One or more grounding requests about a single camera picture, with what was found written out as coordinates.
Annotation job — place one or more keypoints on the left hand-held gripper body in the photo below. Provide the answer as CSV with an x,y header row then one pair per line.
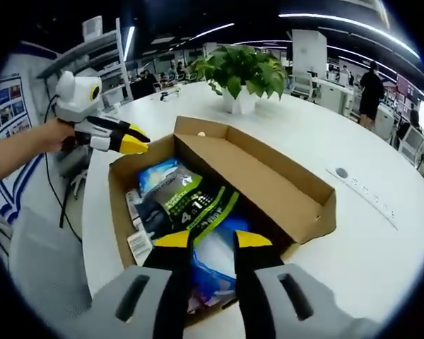
x,y
76,99

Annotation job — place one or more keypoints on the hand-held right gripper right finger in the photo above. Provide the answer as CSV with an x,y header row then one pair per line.
x,y
251,268

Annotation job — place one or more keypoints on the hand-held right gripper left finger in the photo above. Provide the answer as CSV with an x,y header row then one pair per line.
x,y
169,261

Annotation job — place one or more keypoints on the blue wet wipes pack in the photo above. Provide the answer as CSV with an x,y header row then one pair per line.
x,y
212,254

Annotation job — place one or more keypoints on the brown cardboard shoe box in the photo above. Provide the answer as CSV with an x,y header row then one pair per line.
x,y
261,176

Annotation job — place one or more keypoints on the person's left hand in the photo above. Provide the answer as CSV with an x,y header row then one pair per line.
x,y
54,136

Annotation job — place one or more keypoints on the grey metal storage shelf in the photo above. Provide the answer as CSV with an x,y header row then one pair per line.
x,y
106,53

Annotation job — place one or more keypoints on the green black packet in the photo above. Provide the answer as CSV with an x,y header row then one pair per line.
x,y
194,208

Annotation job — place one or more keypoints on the light blue plastic packet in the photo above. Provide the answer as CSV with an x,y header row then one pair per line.
x,y
155,176

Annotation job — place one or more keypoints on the small black white device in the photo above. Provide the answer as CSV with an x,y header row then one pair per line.
x,y
169,94

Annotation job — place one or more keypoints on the white storage bin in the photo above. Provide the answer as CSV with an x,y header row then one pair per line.
x,y
92,27

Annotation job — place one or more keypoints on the white table power strip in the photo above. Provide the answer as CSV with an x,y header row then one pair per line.
x,y
364,194

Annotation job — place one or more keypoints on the green potted plant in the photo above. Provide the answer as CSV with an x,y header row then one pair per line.
x,y
240,70

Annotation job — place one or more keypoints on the white mesh office chair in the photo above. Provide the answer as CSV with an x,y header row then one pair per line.
x,y
302,84
411,146

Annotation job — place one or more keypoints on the white square pillar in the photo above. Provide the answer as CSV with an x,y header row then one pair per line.
x,y
309,53

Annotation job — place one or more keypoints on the long curved ceiling light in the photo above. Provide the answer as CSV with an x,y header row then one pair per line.
x,y
304,16

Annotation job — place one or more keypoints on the wall poster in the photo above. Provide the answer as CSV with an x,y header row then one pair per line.
x,y
10,109

